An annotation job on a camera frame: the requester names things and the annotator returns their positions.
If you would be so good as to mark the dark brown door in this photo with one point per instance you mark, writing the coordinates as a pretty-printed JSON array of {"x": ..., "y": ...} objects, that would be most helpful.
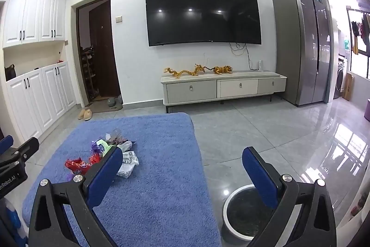
[{"x": 101, "y": 47}]

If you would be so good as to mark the person's left hand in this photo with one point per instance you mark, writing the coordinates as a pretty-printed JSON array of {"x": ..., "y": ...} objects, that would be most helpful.
[{"x": 10, "y": 218}]

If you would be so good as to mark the grey double-door refrigerator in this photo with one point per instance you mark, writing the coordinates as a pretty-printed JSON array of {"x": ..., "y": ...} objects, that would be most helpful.
[{"x": 300, "y": 47}]

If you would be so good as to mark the beige slipper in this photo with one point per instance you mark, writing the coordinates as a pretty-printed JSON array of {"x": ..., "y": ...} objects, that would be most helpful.
[
  {"x": 88, "y": 115},
  {"x": 81, "y": 114}
]

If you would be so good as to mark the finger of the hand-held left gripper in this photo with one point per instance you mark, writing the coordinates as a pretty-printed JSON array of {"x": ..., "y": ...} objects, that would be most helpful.
[
  {"x": 5, "y": 143},
  {"x": 24, "y": 148}
]

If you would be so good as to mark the long golden dragon figurine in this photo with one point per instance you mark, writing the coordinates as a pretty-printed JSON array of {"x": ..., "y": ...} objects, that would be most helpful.
[{"x": 180, "y": 72}]

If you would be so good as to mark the white round trash bin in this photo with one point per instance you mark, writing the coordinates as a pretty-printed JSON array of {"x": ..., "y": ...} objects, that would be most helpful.
[{"x": 245, "y": 221}]

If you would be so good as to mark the red snack wrapper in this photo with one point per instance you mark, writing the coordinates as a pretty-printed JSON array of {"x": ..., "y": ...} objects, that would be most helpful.
[{"x": 76, "y": 165}]

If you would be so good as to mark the white printed wrapper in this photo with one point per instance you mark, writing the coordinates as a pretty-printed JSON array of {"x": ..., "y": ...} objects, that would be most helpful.
[{"x": 128, "y": 161}]

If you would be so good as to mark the grey television cabinet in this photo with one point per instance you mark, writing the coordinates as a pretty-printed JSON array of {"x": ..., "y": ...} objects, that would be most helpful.
[{"x": 222, "y": 87}]

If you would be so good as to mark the small red wrapper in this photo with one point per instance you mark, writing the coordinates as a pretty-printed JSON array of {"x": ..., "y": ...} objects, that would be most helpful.
[{"x": 94, "y": 158}]

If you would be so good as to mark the hanging clothes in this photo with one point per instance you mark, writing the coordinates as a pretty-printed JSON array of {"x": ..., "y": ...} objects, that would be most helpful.
[{"x": 360, "y": 33}]

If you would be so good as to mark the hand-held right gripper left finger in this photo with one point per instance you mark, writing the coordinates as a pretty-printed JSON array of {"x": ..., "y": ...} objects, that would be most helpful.
[{"x": 105, "y": 174}]

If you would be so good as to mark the white lower cabinets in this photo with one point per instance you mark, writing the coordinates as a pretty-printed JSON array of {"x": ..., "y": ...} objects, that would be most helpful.
[{"x": 43, "y": 99}]

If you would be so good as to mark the large purple wrapper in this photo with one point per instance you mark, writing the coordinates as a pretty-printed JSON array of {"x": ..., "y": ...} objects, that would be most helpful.
[{"x": 70, "y": 176}]

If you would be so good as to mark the short golden dragon figurine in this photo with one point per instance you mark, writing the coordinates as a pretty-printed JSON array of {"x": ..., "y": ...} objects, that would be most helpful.
[{"x": 222, "y": 70}]

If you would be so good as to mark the small purple wrapper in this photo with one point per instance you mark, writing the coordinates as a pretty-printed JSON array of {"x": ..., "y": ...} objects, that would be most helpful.
[{"x": 94, "y": 146}]

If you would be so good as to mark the brown doormat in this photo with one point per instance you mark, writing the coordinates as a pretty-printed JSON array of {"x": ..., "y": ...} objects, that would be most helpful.
[{"x": 101, "y": 108}]

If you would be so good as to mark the black wall television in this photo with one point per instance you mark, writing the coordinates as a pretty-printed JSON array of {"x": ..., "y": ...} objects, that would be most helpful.
[{"x": 202, "y": 12}]

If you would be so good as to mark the clear plastic wrapper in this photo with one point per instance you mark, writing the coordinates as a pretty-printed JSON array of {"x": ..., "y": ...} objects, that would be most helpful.
[{"x": 113, "y": 134}]

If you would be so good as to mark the wooden shoe rack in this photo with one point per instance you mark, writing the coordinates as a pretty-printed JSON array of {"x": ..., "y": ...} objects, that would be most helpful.
[{"x": 88, "y": 73}]

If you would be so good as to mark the beige wall switch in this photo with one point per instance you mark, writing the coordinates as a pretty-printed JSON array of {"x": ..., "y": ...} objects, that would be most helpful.
[{"x": 118, "y": 19}]

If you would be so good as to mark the white upper wall cabinets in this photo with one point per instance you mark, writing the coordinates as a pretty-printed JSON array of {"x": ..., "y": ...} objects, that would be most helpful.
[{"x": 31, "y": 12}]

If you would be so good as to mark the black bag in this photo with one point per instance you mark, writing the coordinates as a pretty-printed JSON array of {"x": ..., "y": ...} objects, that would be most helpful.
[{"x": 10, "y": 72}]

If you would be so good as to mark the blue fluffy rug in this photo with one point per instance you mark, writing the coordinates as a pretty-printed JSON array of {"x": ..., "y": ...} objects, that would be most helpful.
[{"x": 156, "y": 171}]

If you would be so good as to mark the white power strip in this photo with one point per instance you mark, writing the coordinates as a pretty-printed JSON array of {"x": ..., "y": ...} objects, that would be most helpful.
[{"x": 261, "y": 66}]

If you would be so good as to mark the grey slipper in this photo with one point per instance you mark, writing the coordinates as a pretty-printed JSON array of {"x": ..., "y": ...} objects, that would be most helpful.
[
  {"x": 111, "y": 102},
  {"x": 120, "y": 99}
]

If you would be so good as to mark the washing machine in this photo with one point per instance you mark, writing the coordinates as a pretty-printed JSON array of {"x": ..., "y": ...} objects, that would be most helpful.
[{"x": 338, "y": 79}]

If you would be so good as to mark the cardboard box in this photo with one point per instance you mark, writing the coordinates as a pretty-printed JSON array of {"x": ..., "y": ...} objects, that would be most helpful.
[{"x": 348, "y": 87}]

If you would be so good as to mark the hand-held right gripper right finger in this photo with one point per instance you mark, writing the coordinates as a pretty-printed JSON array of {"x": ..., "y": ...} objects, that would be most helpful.
[{"x": 258, "y": 177}]

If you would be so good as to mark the purple stool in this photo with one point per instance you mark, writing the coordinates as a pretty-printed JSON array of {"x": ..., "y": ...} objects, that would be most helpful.
[{"x": 368, "y": 109}]

